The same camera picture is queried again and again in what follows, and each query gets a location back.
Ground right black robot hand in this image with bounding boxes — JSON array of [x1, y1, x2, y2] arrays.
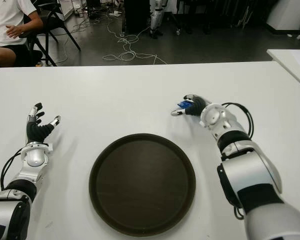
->
[[170, 93, 213, 118]]

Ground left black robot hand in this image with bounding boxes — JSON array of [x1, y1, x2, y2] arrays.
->
[[26, 102, 62, 145]]

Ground blue Oreo packet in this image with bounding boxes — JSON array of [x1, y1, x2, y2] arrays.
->
[[177, 99, 195, 110]]

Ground black stand leg with caster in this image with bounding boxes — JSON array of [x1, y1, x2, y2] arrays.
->
[[168, 9, 183, 36]]

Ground round dark brown tray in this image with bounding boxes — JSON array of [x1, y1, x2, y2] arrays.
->
[[88, 133, 197, 231]]

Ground silver humanoid robot legs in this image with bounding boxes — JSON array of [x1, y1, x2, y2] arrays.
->
[[149, 0, 170, 40]]

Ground white side table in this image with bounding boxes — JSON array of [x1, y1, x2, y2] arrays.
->
[[266, 48, 300, 92]]

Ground black cabinet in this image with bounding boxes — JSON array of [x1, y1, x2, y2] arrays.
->
[[124, 0, 152, 35]]

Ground black folding chair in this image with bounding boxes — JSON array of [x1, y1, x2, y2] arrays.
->
[[19, 0, 81, 67]]

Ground seated person in white shirt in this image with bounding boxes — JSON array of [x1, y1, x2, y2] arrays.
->
[[0, 0, 45, 72]]

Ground white low cabinet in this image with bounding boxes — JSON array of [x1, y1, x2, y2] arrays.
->
[[57, 0, 75, 21]]

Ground white machine housing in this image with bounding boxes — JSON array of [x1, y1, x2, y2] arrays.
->
[[265, 0, 300, 33]]

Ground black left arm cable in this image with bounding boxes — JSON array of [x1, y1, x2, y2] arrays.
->
[[0, 147, 25, 191]]

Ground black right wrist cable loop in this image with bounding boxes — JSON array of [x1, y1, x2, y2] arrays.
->
[[221, 101, 255, 138]]

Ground white tangled floor cable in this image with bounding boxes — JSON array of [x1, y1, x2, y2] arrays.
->
[[102, 9, 167, 65]]

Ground black right elbow cable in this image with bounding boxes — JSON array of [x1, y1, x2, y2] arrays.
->
[[231, 199, 246, 221]]

